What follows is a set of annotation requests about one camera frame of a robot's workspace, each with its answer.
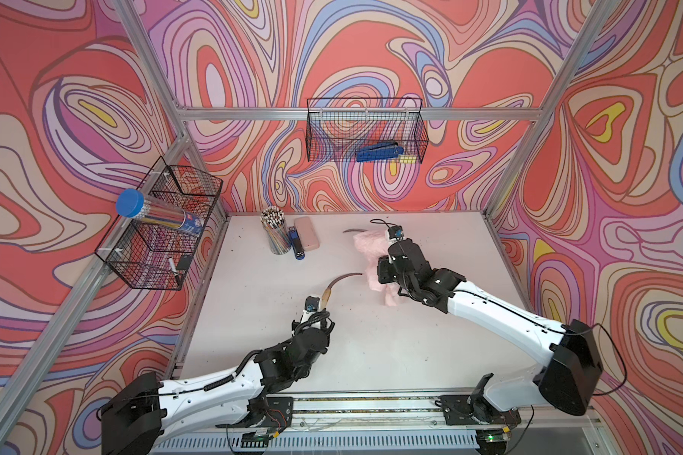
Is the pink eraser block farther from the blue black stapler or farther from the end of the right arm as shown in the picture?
the end of the right arm

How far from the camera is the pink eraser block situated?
3.61 ft

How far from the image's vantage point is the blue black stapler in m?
1.07
